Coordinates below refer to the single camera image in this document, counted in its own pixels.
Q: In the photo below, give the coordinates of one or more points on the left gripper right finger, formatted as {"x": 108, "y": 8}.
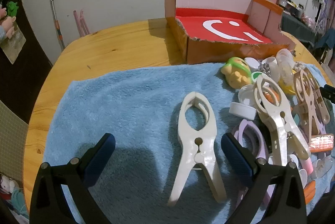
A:
{"x": 287, "y": 204}

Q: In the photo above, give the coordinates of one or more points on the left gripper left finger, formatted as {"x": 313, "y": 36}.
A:
{"x": 48, "y": 202}

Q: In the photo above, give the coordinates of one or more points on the lilac plastic clamp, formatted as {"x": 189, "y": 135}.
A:
{"x": 248, "y": 129}

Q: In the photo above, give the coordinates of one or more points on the cream plastic clamp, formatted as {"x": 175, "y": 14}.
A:
{"x": 274, "y": 110}

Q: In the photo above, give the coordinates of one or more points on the white plastic clamp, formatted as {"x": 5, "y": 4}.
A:
{"x": 197, "y": 149}

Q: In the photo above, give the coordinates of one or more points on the beige pink plastic clamp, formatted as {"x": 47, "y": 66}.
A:
{"x": 311, "y": 106}

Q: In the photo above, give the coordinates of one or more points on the orange sanding block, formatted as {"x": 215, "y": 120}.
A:
{"x": 321, "y": 143}

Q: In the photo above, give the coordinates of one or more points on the white bottle cap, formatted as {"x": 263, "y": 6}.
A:
{"x": 242, "y": 111}

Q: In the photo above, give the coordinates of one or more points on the blue terry towel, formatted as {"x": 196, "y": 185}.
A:
{"x": 140, "y": 108}

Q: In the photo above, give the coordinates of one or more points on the green yellow bear toy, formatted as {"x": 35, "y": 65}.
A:
{"x": 237, "y": 73}

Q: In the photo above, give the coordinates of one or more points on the dark cloth side table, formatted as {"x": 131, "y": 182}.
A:
{"x": 298, "y": 29}

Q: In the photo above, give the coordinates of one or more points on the orange cardboard box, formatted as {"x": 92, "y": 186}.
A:
{"x": 216, "y": 30}

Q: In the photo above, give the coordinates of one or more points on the mop handle pole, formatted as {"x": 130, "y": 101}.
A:
{"x": 57, "y": 25}

